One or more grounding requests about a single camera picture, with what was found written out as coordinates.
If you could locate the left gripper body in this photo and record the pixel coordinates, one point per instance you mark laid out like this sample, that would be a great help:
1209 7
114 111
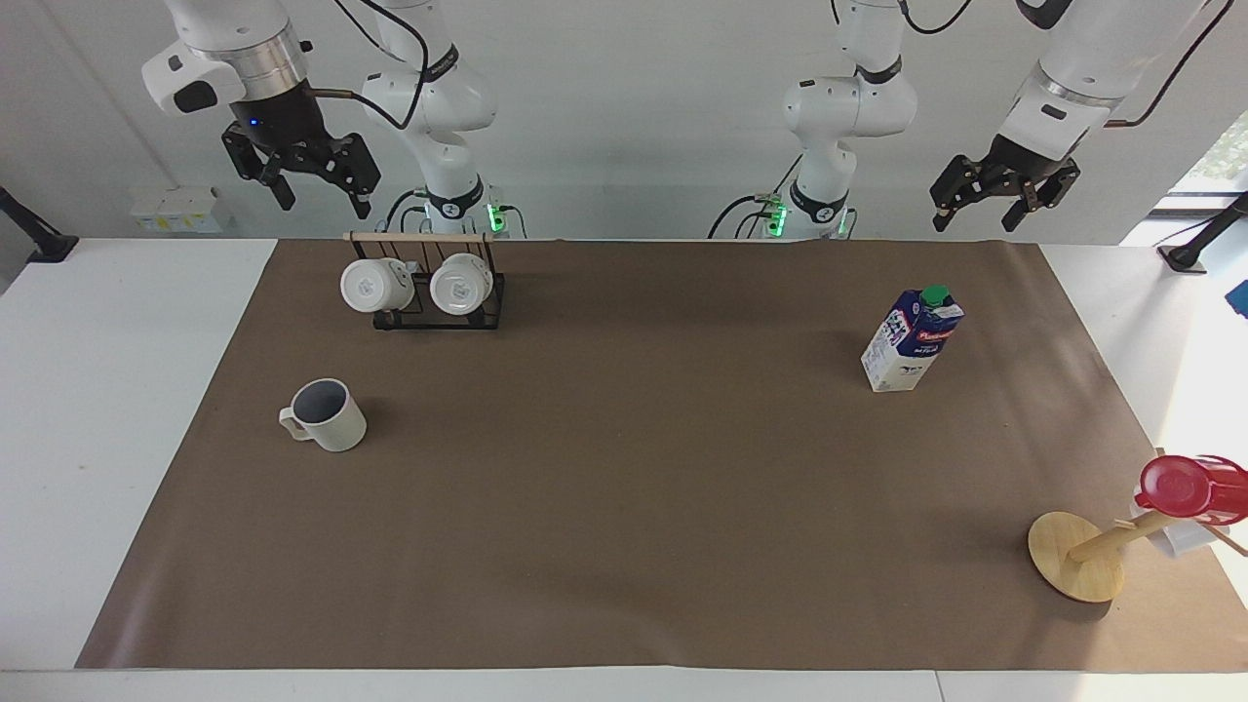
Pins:
1029 166

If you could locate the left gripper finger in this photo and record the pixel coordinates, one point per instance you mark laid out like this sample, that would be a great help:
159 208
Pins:
1051 192
960 185

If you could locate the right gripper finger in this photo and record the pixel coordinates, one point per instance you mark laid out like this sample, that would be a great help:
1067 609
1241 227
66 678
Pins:
255 161
346 166

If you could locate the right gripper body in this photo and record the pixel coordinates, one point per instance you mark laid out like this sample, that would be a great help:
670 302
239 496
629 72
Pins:
281 115

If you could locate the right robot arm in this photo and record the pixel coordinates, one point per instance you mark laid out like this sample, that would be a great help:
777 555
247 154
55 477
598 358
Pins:
444 97

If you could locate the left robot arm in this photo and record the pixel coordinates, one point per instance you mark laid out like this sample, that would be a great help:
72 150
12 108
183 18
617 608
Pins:
848 102

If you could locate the blue and white milk carton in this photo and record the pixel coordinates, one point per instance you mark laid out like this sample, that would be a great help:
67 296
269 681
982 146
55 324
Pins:
907 341

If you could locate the red cup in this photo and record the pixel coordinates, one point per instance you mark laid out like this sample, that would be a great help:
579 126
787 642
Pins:
1185 487

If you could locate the white cup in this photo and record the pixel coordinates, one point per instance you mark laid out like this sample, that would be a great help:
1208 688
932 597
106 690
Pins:
1185 536

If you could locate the black stand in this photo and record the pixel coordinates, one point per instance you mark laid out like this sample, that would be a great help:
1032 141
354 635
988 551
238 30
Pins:
1204 239
34 239

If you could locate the blue object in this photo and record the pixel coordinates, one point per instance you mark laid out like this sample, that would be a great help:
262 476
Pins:
1239 297

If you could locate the white mug with grey inside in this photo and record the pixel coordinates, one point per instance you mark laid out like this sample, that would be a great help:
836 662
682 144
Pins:
336 424

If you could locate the wooden mug tree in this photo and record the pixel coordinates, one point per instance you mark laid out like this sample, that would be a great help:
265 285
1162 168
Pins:
1072 556

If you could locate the white wall socket box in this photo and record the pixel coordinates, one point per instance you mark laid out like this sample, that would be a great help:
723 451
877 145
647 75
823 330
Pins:
180 210

